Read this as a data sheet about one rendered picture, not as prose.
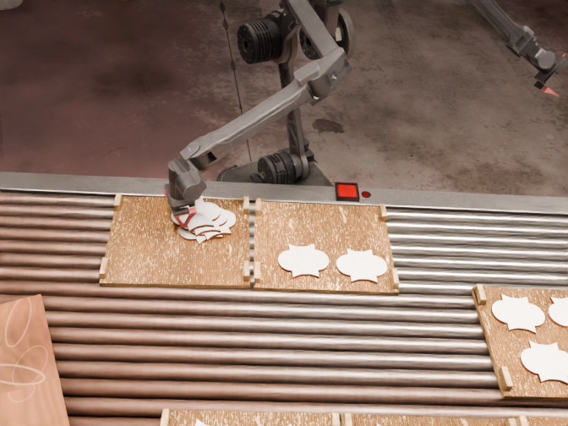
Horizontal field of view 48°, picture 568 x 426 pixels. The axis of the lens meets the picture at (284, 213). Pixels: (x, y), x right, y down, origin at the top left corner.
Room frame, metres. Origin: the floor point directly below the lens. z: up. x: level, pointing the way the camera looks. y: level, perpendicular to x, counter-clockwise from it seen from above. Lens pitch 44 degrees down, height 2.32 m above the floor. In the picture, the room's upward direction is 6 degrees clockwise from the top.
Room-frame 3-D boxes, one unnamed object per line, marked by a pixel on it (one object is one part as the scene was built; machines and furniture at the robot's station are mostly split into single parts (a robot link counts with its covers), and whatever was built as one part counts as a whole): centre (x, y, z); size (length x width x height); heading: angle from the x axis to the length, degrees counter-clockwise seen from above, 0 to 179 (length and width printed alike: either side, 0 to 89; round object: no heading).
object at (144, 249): (1.29, 0.30, 0.93); 0.41 x 0.35 x 0.02; 97
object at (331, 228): (1.33, -0.13, 0.93); 0.41 x 0.35 x 0.02; 95
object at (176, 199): (1.34, 0.30, 1.09); 0.10 x 0.07 x 0.07; 27
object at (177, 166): (1.33, 0.30, 1.15); 0.07 x 0.06 x 0.07; 34
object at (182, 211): (1.31, 0.29, 1.02); 0.07 x 0.07 x 0.09; 27
